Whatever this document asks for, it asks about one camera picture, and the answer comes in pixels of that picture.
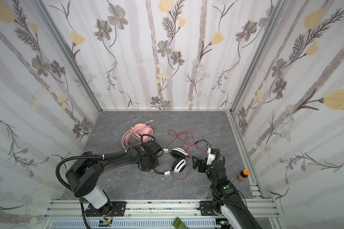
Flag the pink headset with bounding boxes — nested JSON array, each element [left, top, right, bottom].
[[121, 120, 153, 149]]

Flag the white black headset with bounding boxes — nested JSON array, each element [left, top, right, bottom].
[[153, 148, 188, 177]]

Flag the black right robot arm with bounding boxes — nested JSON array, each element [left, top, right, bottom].
[[192, 156, 261, 229]]

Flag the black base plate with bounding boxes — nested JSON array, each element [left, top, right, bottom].
[[110, 201, 127, 217], [198, 200, 217, 216]]

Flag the red headset cable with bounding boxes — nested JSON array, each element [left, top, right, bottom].
[[167, 129, 208, 180]]

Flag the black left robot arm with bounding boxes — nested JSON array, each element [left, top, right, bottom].
[[55, 134, 168, 217]]

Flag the black adapter cable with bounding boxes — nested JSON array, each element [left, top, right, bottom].
[[193, 139, 212, 149]]

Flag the aluminium mounting rail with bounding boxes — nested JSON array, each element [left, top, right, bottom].
[[40, 199, 284, 229]]

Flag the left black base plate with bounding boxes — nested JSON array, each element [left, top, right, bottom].
[[110, 201, 127, 217]]

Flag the small brown orange-capped bottle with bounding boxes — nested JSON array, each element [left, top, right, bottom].
[[237, 169, 250, 181]]

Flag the green circuit board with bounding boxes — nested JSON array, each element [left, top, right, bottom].
[[173, 217, 189, 229]]

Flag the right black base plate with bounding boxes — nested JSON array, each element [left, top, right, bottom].
[[198, 200, 217, 216]]

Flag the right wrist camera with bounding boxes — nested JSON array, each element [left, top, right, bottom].
[[206, 148, 220, 165]]

